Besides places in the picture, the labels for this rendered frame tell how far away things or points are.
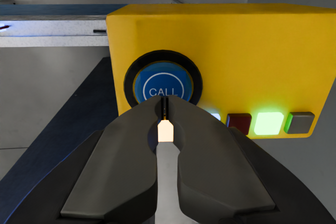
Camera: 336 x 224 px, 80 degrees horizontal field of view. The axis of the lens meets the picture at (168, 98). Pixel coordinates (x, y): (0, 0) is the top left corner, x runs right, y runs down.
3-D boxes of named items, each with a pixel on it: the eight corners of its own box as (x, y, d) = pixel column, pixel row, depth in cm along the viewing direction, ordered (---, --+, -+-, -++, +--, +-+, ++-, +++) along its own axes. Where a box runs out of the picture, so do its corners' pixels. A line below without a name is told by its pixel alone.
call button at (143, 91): (190, 56, 14) (194, 64, 13) (188, 104, 16) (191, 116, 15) (134, 57, 14) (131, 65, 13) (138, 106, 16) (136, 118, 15)
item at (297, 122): (311, 110, 16) (316, 115, 15) (303, 129, 16) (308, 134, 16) (288, 111, 16) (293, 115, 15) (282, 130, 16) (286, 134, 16)
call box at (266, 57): (278, 2, 21) (370, 11, 12) (258, 87, 26) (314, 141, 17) (127, 2, 21) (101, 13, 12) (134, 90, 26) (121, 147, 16)
